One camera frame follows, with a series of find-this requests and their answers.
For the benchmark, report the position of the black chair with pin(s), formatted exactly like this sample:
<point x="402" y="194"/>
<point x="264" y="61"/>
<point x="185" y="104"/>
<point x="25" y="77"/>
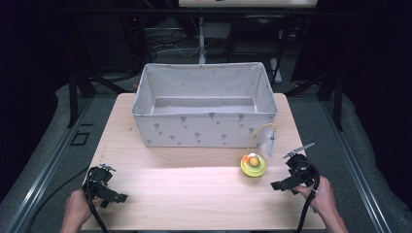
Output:
<point x="259" y="39"/>

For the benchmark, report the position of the grey fabric storage box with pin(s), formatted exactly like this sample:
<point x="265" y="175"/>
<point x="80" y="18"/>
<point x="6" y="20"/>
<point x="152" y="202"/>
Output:
<point x="204" y="129"/>

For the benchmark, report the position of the white table leg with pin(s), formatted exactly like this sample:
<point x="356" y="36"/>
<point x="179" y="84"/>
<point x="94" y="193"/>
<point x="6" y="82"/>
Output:
<point x="202" y="42"/>

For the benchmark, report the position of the person's right hand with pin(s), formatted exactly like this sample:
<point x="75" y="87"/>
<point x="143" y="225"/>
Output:
<point x="319" y="197"/>

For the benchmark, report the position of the yellow cat toy with feather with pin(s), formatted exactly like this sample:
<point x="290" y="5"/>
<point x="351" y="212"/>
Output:
<point x="253" y="165"/>

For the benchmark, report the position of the metal floor rail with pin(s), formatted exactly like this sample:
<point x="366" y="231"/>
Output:
<point x="356" y="168"/>
<point x="48" y="168"/>

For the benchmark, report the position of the black metal stand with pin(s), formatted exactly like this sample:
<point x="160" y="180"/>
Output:
<point x="81" y="87"/>
<point x="327" y="87"/>

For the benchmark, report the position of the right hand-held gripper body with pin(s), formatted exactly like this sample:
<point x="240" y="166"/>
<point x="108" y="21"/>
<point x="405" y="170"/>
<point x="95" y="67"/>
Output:
<point x="301" y="170"/>

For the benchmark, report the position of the person's left hand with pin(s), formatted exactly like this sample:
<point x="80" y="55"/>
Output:
<point x="77" y="207"/>

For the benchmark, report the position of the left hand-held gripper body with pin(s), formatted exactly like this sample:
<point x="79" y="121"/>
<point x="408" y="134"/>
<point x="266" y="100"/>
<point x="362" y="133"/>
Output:
<point x="98" y="179"/>

